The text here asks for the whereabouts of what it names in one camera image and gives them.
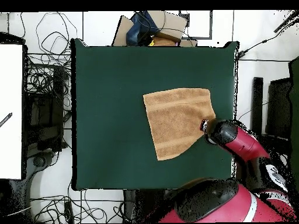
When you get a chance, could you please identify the orange terry towel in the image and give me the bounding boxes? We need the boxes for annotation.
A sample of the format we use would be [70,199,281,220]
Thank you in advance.
[142,87,216,162]

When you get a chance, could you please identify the orange brown cloth item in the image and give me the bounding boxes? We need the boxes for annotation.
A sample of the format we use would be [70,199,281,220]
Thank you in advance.
[151,36,178,47]

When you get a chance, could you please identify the flat cardboard sheet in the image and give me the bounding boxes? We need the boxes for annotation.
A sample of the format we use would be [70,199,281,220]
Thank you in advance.
[112,15,135,47]

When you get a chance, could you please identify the black upright bar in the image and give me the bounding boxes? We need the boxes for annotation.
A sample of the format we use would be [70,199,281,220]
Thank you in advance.
[251,76,264,136]

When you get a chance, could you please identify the black panel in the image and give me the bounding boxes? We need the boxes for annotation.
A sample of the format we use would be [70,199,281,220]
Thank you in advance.
[265,78,293,141]

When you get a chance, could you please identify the large cardboard box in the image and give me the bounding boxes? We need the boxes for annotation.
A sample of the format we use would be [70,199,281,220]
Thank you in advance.
[147,10,189,43]

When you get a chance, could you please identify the dark green table cloth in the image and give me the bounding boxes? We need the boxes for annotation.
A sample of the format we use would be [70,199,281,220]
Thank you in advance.
[71,38,239,191]

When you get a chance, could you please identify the blue bag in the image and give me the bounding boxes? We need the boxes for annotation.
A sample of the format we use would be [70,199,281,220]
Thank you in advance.
[126,10,159,47]

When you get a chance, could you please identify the black equipment rack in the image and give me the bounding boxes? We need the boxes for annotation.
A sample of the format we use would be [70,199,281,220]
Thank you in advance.
[23,65,71,152]

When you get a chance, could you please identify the black power strip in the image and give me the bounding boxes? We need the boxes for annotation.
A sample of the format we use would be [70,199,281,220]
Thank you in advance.
[64,201,75,223]

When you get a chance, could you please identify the dark stand foot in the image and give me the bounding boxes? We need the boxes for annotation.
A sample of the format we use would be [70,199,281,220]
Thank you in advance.
[27,151,57,170]

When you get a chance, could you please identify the white board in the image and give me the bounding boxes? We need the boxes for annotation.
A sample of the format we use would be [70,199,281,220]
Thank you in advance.
[0,44,24,180]

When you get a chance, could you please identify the striped black rod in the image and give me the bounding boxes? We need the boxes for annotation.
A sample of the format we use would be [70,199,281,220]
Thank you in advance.
[0,112,13,128]

